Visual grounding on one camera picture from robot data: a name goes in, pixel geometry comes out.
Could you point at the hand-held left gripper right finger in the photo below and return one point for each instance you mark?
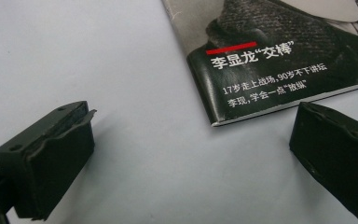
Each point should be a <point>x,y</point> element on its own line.
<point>335,155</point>

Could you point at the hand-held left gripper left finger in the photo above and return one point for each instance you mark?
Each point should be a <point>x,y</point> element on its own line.
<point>56,161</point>

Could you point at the black and white magazine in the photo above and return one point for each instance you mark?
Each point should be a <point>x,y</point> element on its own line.
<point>270,56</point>

